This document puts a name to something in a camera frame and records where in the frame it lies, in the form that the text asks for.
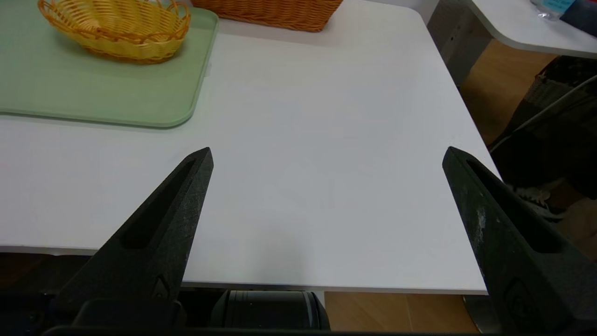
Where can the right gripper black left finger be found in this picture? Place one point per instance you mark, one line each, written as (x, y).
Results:
(154, 247)

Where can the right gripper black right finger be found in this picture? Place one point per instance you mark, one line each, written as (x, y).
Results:
(517, 261)

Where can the small yellow oval wicker basket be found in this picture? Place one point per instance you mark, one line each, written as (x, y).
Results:
(121, 32)

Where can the large orange wicker basket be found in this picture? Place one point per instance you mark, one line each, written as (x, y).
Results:
(270, 14)

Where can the grey sneaker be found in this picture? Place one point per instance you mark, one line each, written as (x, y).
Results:
(536, 203)

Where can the black ribbed robot cylinder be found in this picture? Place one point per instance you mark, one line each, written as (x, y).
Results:
(270, 309)

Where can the light green plastic tray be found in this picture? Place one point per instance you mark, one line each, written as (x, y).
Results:
(93, 93)

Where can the white side table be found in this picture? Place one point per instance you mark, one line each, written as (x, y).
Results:
(513, 28)

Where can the clear plastic bottle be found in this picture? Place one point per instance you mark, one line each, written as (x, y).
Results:
(552, 8)

